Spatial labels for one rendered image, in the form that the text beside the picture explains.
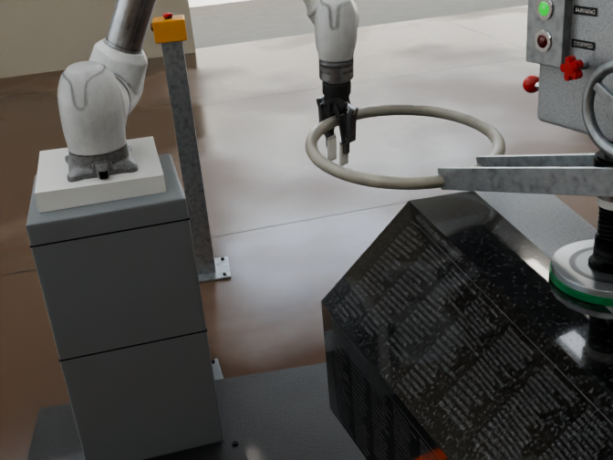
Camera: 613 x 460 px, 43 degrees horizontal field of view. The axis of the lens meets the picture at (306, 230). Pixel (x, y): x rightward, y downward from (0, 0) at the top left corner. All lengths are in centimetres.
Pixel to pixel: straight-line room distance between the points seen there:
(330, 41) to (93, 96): 61
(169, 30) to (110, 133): 100
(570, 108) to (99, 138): 120
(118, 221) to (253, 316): 112
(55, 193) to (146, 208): 23
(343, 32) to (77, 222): 81
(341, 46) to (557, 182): 73
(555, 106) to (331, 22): 76
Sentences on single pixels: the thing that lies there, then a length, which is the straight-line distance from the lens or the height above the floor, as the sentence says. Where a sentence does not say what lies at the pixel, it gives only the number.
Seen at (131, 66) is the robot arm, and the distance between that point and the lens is 220.
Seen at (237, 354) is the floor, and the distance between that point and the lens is 279.
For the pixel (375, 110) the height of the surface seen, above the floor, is 93.
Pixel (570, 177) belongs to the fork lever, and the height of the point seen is 100.
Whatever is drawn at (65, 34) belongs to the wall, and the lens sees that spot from 801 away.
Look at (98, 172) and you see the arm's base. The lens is 205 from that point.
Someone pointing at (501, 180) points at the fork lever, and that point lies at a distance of 158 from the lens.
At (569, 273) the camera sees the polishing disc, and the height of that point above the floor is 83.
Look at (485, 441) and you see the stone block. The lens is 133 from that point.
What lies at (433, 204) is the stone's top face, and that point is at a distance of 182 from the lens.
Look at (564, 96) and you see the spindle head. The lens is 135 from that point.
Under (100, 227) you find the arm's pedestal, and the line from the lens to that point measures 201.
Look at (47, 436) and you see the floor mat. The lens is 259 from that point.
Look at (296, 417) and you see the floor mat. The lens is 244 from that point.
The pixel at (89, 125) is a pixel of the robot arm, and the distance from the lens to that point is 205.
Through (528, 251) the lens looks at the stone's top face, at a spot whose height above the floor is 80.
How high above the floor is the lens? 152
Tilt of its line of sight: 25 degrees down
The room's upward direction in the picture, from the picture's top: 5 degrees counter-clockwise
